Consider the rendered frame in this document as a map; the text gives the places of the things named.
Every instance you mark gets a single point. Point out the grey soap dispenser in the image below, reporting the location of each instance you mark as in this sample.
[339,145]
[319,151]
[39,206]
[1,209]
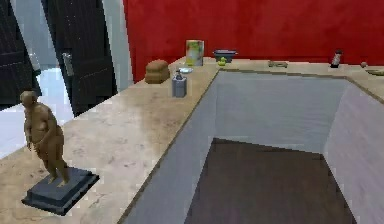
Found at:
[179,87]

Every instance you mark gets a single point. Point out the olive green plate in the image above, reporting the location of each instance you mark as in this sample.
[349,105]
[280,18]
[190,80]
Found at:
[376,72]

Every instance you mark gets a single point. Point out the dark blue bowl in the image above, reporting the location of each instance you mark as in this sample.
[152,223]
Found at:
[225,54]

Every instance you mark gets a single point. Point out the yellow green duck toy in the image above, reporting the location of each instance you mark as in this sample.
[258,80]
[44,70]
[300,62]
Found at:
[222,61]

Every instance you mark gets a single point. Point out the small pale blue dish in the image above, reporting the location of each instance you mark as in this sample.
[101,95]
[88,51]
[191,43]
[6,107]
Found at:
[186,70]

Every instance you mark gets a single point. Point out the brown bread loaf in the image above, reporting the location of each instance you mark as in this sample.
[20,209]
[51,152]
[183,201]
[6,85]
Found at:
[157,72]

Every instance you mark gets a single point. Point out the green and white box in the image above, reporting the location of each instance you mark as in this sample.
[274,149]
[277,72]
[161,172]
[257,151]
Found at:
[194,52]

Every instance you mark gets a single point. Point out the beige marble kitchen counter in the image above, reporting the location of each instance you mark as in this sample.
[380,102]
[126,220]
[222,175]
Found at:
[140,133]

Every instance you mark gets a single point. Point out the flat olive green object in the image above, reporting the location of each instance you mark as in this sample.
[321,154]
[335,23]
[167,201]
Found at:
[277,64]

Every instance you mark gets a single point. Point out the bronze figure statue on base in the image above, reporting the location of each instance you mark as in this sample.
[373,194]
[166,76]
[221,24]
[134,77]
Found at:
[45,133]

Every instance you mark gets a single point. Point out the black room door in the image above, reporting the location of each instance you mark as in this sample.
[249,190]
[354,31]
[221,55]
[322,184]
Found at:
[15,60]
[83,50]

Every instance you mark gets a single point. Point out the small brown round object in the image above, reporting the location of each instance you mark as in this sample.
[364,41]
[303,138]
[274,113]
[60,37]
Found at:
[363,64]

